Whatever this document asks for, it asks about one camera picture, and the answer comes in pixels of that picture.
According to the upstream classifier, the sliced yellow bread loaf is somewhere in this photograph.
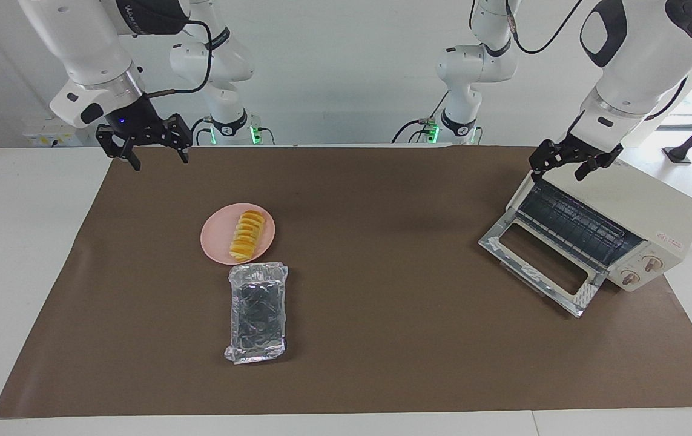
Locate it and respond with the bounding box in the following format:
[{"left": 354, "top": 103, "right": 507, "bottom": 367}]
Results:
[{"left": 229, "top": 210, "right": 267, "bottom": 262}]

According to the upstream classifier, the aluminium foil tray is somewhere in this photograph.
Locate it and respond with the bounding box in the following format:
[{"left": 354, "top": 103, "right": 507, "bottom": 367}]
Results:
[{"left": 223, "top": 262, "right": 291, "bottom": 365}]

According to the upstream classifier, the glass oven door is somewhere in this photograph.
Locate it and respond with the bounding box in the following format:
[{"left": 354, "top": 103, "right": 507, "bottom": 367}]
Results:
[{"left": 479, "top": 217, "right": 608, "bottom": 318}]

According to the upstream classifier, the cream toaster oven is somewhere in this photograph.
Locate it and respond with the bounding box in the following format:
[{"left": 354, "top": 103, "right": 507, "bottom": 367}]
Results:
[{"left": 479, "top": 159, "right": 692, "bottom": 318}]

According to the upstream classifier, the white power strip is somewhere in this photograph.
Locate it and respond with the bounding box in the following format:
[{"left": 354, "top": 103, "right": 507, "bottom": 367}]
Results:
[{"left": 24, "top": 117, "right": 84, "bottom": 147}]

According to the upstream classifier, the pink round plate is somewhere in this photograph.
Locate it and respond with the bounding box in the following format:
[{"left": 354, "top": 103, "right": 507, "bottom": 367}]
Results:
[{"left": 200, "top": 203, "right": 276, "bottom": 265}]

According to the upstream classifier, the brown table mat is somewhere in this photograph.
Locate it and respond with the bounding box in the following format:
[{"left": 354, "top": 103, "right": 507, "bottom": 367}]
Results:
[{"left": 0, "top": 145, "right": 692, "bottom": 418}]

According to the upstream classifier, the black base cable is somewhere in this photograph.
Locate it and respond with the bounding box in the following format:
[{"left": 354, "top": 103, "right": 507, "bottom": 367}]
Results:
[
  {"left": 191, "top": 117, "right": 216, "bottom": 147},
  {"left": 390, "top": 91, "right": 450, "bottom": 145}
]

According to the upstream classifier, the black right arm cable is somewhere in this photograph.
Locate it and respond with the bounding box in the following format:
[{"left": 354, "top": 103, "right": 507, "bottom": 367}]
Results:
[{"left": 140, "top": 18, "right": 214, "bottom": 99}]

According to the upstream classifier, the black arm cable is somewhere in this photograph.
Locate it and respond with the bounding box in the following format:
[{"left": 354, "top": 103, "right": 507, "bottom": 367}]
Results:
[
  {"left": 505, "top": 0, "right": 691, "bottom": 122},
  {"left": 140, "top": 18, "right": 214, "bottom": 99}
]

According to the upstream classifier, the metal oven wire rack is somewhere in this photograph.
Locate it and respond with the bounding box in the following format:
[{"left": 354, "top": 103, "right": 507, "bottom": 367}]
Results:
[{"left": 516, "top": 180, "right": 628, "bottom": 258}]

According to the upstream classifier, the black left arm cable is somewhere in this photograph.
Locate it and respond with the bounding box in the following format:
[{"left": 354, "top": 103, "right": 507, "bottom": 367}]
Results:
[{"left": 505, "top": 0, "right": 691, "bottom": 122}]

